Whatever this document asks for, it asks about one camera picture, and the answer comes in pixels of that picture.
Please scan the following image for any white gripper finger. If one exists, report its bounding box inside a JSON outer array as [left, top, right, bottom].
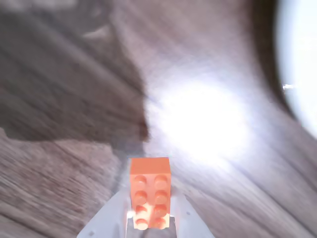
[[170, 192, 214, 238], [76, 183, 134, 238]]

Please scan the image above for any orange lego block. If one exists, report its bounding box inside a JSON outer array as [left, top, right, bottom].
[[129, 157, 172, 230]]

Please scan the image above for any white round plate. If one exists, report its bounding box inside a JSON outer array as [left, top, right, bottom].
[[276, 0, 317, 139]]

